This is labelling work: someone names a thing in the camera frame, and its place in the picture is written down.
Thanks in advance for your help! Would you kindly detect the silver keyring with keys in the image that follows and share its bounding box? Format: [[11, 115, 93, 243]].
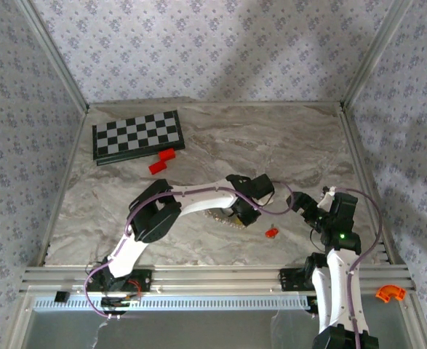
[[204, 209, 244, 231]]

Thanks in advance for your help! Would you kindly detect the grey metal sheet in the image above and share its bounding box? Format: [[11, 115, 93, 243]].
[[16, 308, 418, 349]]

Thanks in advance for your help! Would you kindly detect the black and grey chessboard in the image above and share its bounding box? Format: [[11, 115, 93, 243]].
[[91, 110, 186, 167]]

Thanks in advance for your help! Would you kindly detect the small left circuit board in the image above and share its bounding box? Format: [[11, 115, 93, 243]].
[[100, 296, 141, 310]]

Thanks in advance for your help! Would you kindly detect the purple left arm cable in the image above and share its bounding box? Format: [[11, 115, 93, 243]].
[[84, 180, 296, 321]]

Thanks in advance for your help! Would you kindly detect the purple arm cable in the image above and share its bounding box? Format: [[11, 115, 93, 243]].
[[84, 180, 296, 321], [331, 185, 384, 349]]

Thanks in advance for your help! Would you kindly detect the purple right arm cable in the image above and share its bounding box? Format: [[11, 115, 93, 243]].
[[331, 185, 384, 349]]

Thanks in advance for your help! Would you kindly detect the aluminium side rail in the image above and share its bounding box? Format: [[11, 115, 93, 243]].
[[338, 103, 398, 265], [34, 107, 90, 268]]

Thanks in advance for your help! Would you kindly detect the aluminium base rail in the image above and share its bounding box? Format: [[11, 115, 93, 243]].
[[19, 265, 417, 294]]

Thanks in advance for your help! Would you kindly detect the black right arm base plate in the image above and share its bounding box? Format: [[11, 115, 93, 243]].
[[279, 268, 311, 292]]

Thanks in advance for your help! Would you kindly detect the orange plastic bracket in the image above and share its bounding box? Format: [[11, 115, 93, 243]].
[[375, 285, 407, 303]]

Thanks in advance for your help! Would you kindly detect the slotted grey cable duct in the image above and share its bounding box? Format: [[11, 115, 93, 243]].
[[33, 293, 318, 313]]

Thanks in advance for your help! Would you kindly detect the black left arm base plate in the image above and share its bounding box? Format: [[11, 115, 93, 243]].
[[100, 269, 152, 292]]

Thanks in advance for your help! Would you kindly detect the aluminium frame post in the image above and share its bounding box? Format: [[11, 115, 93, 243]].
[[340, 0, 414, 110], [15, 0, 90, 114]]

